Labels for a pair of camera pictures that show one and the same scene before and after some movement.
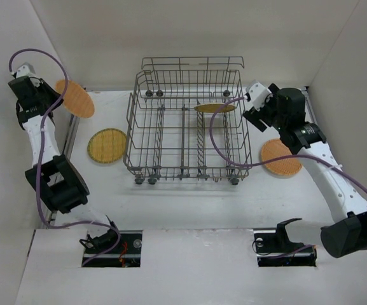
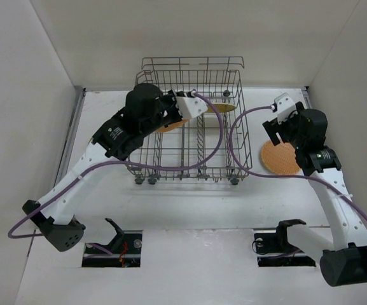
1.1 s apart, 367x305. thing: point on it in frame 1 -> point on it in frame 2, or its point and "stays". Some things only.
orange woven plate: x=273 y=148 stays
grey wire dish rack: x=187 y=119 stays
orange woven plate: x=76 y=100 -> x=173 y=126
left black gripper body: x=48 y=96 -> x=170 y=112
